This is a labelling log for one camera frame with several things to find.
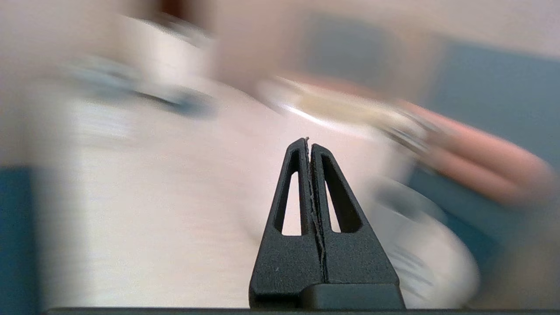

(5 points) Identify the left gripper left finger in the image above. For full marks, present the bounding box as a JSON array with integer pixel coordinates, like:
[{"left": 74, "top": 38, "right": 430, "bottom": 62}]
[{"left": 248, "top": 138, "right": 326, "bottom": 309}]

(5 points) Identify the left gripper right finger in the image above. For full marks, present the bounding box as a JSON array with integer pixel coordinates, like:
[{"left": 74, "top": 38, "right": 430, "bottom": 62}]
[{"left": 308, "top": 143, "right": 402, "bottom": 286}]

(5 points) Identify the large clear water dispenser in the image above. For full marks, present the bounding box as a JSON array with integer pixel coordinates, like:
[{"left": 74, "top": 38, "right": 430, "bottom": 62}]
[{"left": 210, "top": 0, "right": 480, "bottom": 309}]

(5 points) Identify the pink bolster cushion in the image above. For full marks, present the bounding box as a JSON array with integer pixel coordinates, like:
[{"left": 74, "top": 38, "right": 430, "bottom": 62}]
[{"left": 394, "top": 101, "right": 556, "bottom": 206}]

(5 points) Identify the small blue drip tray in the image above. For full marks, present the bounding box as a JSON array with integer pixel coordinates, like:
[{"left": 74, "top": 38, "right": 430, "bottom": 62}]
[{"left": 66, "top": 61, "right": 217, "bottom": 119}]

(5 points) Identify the grey-blue ribbed sofa backrest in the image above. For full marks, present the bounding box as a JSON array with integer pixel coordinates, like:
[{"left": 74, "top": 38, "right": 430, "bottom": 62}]
[{"left": 429, "top": 39, "right": 560, "bottom": 167}]

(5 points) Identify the dark blue seat cushion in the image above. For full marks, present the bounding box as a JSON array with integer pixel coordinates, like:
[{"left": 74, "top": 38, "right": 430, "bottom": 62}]
[{"left": 0, "top": 166, "right": 38, "bottom": 315}]

